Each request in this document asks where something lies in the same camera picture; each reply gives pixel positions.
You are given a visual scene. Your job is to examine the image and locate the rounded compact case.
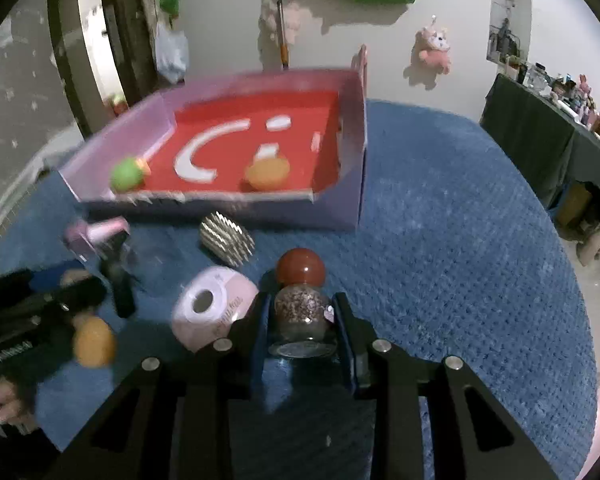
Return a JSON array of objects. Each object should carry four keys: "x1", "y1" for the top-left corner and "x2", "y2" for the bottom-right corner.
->
[{"x1": 171, "y1": 266, "x2": 260, "y2": 354}]

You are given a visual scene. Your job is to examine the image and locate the dark wooden door frame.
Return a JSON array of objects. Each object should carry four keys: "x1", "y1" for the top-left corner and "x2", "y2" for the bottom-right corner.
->
[{"x1": 47, "y1": 0, "x2": 161, "y2": 136}]

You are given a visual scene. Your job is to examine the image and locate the brush with orange handle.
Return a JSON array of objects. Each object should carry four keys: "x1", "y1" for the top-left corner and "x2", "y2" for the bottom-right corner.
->
[{"x1": 274, "y1": 0, "x2": 291, "y2": 68}]

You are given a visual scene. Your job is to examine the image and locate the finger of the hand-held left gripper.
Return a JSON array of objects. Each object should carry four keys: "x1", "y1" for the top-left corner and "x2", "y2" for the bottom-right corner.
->
[{"x1": 30, "y1": 262, "x2": 108, "y2": 313}]

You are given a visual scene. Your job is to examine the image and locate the pink nail polish bottle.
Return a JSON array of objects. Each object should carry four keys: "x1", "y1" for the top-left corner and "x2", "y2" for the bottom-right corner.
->
[{"x1": 64, "y1": 216, "x2": 131, "y2": 261}]

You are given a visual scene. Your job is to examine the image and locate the orange round toy cake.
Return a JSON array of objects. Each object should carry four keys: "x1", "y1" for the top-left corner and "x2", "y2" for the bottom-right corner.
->
[
  {"x1": 72, "y1": 315, "x2": 117, "y2": 368},
  {"x1": 244, "y1": 156, "x2": 291, "y2": 191}
]

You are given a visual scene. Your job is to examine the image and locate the clutter of small bottles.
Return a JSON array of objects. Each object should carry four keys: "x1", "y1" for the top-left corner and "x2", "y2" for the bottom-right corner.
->
[{"x1": 500, "y1": 60, "x2": 600, "y2": 151}]

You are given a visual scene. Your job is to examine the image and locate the purple cardboard box red inside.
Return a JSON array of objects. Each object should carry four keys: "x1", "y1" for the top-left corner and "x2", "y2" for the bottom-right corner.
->
[{"x1": 59, "y1": 69, "x2": 368, "y2": 233}]

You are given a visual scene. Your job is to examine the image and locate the translucent plastic bag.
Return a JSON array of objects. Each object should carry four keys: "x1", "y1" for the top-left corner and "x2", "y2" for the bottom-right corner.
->
[{"x1": 155, "y1": 27, "x2": 190, "y2": 83}]

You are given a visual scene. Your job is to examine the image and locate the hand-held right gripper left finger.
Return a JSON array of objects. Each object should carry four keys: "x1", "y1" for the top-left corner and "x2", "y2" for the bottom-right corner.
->
[{"x1": 55, "y1": 292, "x2": 273, "y2": 480}]

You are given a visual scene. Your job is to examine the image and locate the person's left hand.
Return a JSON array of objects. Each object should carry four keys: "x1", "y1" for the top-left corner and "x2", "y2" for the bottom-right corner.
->
[{"x1": 0, "y1": 377, "x2": 38, "y2": 433}]

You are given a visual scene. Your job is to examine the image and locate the black nail polish bottle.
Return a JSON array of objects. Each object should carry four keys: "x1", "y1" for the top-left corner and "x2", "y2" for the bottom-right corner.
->
[{"x1": 102, "y1": 232, "x2": 138, "y2": 318}]

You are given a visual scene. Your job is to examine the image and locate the glass bottle with red stopper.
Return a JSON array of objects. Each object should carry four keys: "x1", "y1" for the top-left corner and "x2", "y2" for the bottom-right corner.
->
[{"x1": 267, "y1": 247, "x2": 338, "y2": 358}]

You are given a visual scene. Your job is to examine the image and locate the blue textured blanket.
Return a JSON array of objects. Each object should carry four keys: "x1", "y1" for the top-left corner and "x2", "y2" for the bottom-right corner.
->
[{"x1": 0, "y1": 100, "x2": 598, "y2": 480}]

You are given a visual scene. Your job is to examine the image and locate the gold ribbed hair comb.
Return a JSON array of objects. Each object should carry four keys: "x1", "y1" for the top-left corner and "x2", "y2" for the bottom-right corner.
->
[{"x1": 199, "y1": 211, "x2": 256, "y2": 267}]

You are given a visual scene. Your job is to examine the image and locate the yellowish box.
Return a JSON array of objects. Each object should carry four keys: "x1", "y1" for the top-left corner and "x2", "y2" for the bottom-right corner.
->
[{"x1": 557, "y1": 182, "x2": 593, "y2": 226}]

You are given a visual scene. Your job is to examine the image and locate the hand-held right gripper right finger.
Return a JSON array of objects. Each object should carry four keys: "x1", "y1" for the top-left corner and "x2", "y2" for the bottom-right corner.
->
[{"x1": 330, "y1": 291, "x2": 561, "y2": 480}]

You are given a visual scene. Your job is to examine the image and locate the table with dark cloth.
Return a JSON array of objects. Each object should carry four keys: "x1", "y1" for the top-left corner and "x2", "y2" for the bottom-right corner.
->
[{"x1": 480, "y1": 74, "x2": 600, "y2": 211}]

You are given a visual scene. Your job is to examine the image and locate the green squishy toy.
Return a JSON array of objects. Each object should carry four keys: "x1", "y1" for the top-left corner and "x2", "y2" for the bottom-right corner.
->
[{"x1": 109, "y1": 156, "x2": 152, "y2": 193}]

